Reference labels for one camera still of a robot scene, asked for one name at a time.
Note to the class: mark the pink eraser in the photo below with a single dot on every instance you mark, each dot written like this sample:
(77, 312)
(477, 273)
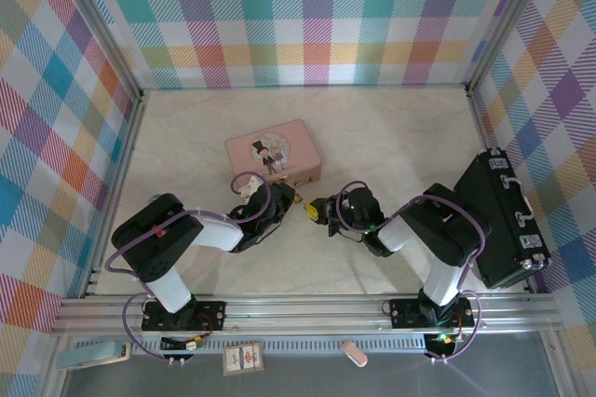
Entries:
(354, 352)

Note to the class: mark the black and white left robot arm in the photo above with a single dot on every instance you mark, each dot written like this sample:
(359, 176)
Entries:
(158, 238)

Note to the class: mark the aluminium corner post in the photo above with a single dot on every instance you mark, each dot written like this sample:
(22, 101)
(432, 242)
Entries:
(100, 24)
(510, 19)

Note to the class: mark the playing card box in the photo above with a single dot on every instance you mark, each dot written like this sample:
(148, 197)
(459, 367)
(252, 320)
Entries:
(242, 360)

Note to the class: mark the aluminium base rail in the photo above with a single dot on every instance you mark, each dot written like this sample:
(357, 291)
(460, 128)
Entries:
(302, 318)

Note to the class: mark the pink tin box with cartoon couple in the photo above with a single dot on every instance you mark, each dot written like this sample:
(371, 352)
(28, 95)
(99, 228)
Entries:
(274, 150)

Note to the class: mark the small silver key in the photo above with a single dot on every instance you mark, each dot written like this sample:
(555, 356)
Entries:
(305, 205)

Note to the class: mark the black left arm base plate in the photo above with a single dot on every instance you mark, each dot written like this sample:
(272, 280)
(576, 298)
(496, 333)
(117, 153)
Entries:
(209, 315)

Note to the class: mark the teal flat device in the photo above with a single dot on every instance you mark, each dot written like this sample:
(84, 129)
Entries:
(93, 354)

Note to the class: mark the black hard case silver latches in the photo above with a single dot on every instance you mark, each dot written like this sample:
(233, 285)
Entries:
(493, 224)

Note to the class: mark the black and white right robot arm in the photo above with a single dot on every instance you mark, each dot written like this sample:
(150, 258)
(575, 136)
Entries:
(442, 234)

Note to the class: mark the small padlock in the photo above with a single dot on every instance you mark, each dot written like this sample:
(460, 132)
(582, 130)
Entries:
(298, 196)

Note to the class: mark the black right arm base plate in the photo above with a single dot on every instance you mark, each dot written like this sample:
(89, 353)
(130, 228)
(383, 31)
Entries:
(405, 313)

